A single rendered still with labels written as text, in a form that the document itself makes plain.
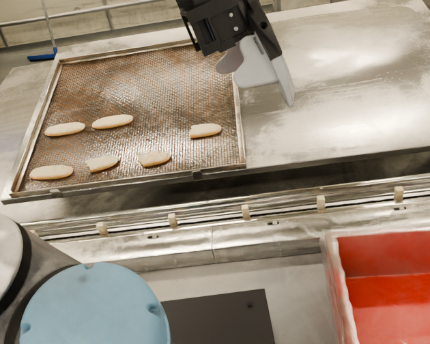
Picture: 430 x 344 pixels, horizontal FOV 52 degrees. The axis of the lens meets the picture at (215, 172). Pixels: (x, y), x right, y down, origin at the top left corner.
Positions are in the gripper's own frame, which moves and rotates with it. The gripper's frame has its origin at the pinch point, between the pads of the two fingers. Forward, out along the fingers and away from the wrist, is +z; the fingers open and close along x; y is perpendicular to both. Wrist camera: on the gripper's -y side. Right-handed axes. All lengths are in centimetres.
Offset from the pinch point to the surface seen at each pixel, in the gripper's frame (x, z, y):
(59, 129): -52, 0, 40
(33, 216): -40, 13, 52
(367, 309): 3.5, 35.4, -0.7
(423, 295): 4.0, 37.2, -9.3
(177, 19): -400, 5, -24
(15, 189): -39, 6, 51
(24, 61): -403, -18, 125
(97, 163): -38, 8, 33
